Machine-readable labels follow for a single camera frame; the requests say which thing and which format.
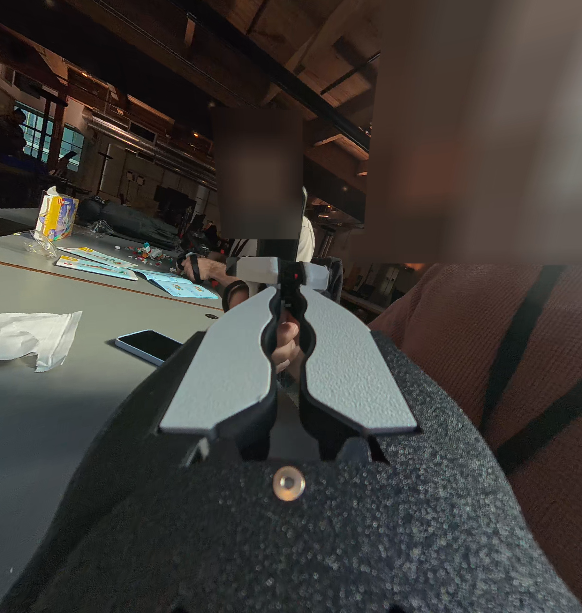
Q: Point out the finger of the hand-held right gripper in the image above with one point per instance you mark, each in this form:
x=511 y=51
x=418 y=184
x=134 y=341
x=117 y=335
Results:
x=315 y=277
x=255 y=270

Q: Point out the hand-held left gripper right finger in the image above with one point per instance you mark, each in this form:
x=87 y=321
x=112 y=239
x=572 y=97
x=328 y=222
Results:
x=358 y=373

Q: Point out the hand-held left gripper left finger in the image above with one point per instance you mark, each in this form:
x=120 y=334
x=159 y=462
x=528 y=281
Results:
x=224 y=373

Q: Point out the small black lego assembly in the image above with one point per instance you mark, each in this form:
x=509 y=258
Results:
x=287 y=285

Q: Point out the pile of loose lego bricks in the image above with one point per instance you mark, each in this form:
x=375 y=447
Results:
x=145 y=254

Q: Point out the small yellow white lego box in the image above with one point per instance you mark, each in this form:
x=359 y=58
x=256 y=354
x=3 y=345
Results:
x=56 y=218

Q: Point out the person's right hand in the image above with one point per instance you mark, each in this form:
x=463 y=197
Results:
x=286 y=345

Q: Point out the black jacket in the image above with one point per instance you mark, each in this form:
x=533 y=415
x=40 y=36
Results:
x=336 y=280

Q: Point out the white smartphone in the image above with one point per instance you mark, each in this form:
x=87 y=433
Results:
x=149 y=345

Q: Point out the black duffel bag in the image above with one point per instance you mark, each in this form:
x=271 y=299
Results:
x=128 y=222

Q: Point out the clear plastic bag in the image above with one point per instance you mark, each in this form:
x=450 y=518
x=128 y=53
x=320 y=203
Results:
x=97 y=229
x=42 y=244

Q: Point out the flat empty white paper bag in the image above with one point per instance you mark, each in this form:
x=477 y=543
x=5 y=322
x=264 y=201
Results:
x=27 y=335

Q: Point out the arched window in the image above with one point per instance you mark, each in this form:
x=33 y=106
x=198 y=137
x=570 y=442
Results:
x=51 y=139

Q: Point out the metal ventilation duct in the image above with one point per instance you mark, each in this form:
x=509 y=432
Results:
x=152 y=143

